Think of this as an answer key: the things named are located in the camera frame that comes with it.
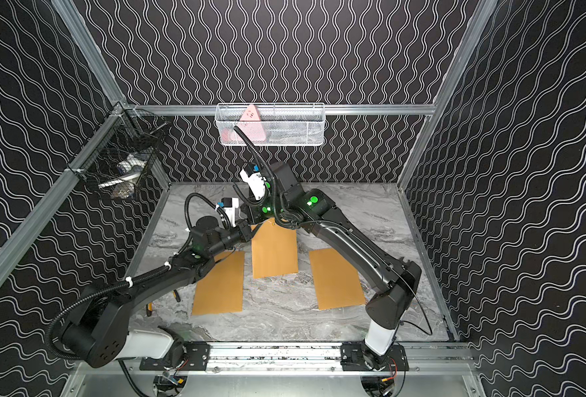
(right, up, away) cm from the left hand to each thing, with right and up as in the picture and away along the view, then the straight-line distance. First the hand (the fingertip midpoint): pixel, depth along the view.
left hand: (262, 216), depth 78 cm
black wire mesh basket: (-56, +21, +14) cm, 62 cm away
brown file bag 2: (-16, -27, +10) cm, 33 cm away
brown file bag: (+3, -11, +3) cm, 12 cm away
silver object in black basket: (-47, +16, +8) cm, 50 cm away
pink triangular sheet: (-6, +34, +14) cm, 37 cm away
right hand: (-5, +3, -9) cm, 11 cm away
